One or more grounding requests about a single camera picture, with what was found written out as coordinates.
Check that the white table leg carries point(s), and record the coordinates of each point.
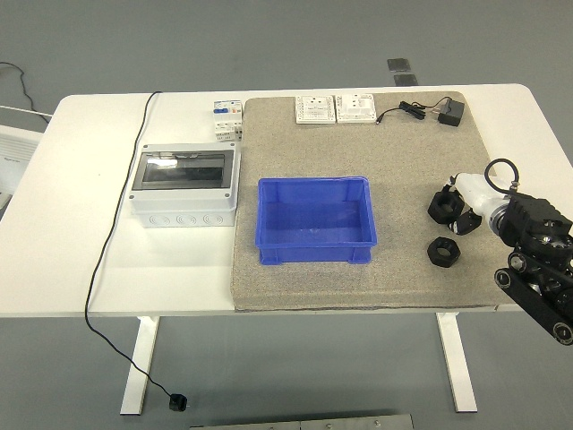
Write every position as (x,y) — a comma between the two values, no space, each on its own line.
(456,367)
(141,367)

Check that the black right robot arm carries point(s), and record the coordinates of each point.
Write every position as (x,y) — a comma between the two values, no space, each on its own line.
(532,215)

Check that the white circuit breaker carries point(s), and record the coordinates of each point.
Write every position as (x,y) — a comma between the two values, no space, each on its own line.
(226,116)

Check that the black hex nut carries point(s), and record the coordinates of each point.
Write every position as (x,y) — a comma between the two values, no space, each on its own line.
(435,211)
(432,258)

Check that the grey-brown mat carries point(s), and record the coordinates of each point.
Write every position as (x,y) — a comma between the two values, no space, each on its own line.
(403,157)

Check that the grey distribution box clear lid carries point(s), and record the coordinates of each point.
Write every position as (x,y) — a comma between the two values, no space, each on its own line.
(179,210)

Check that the white socket panel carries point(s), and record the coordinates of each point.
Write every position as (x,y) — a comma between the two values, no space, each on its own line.
(356,107)
(315,109)

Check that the dark floor plate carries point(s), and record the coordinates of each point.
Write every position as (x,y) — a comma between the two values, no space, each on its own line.
(398,65)
(406,79)

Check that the blue plastic box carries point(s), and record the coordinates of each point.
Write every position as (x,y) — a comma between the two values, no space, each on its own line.
(313,251)

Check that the white flat device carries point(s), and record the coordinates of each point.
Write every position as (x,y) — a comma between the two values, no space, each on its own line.
(13,152)

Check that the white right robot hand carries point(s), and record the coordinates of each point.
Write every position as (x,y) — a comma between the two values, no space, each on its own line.
(474,192)

